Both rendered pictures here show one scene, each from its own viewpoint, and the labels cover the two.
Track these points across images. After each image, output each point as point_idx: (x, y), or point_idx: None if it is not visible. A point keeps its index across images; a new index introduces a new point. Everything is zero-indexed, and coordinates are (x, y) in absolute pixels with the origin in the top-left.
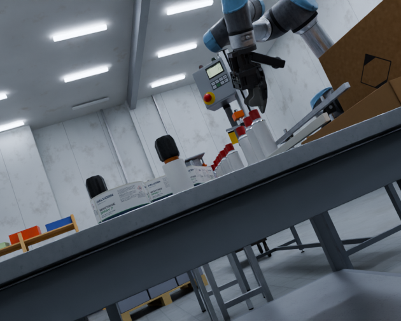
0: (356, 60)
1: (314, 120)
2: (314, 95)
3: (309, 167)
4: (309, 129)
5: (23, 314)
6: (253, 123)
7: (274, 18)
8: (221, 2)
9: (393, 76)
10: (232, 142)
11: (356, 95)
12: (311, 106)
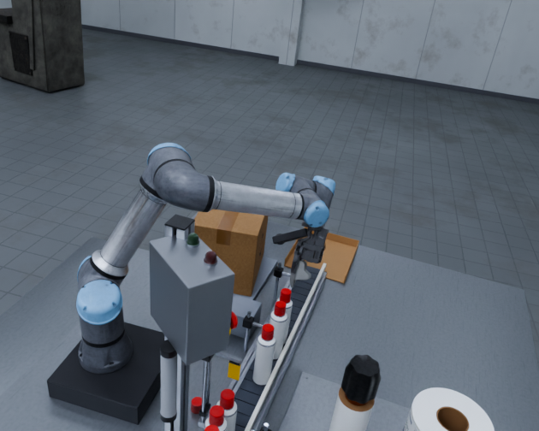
0: (261, 237)
1: (323, 269)
2: (118, 293)
3: None
4: (321, 276)
5: None
6: (292, 302)
7: None
8: (334, 185)
9: (262, 246)
10: (239, 377)
11: (257, 262)
12: (114, 313)
